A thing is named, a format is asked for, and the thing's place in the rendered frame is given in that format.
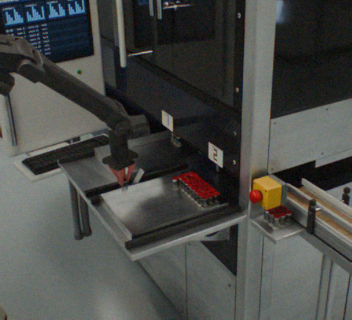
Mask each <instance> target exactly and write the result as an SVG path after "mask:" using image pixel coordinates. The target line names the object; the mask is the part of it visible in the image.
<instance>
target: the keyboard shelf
mask: <svg viewBox="0 0 352 320"><path fill-rule="evenodd" d="M71 144H73V143H71ZM67 145H69V144H68V143H67V142H66V141H62V142H60V143H57V144H52V145H50V146H48V147H45V148H41V149H38V150H35V151H32V152H27V153H25V154H26V155H27V156H28V157H26V158H30V157H33V156H35V155H39V154H43V153H44V152H49V151H51V150H56V149H58V148H60V149H61V148H62V147H65V146H67ZM23 160H25V158H24V159H19V160H17V161H14V162H13V166H14V167H15V168H16V169H17V170H18V171H19V172H20V173H21V174H22V175H23V176H24V177H25V178H26V179H27V180H29V181H30V182H31V183H35V182H37V181H41V180H43V179H47V178H50V177H52V176H56V175H59V174H62V173H63V171H62V170H61V168H56V169H54V170H50V171H49V172H46V173H43V174H40V175H37V176H36V175H35V174H33V173H32V172H31V170H30V169H28V168H27V167H25V166H24V165H23V164H22V161H23Z"/></svg>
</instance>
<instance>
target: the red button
mask: <svg viewBox="0 0 352 320"><path fill-rule="evenodd" d="M249 199H250V201H251V202H252V203H254V204H257V203H260V202H261V193H260V192H259V191H258V190H251V191H250V193H249Z"/></svg>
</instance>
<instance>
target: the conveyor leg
mask: <svg viewBox="0 0 352 320"><path fill-rule="evenodd" d="M337 275H338V264H336V263H335V262H334V261H333V260H331V259H330V258H328V257H327V256H325V255H324V254H322V264H321V269H320V281H319V288H318V299H317V306H316V317H315V320H331V317H332V311H333V302H334V296H335V290H336V280H337Z"/></svg>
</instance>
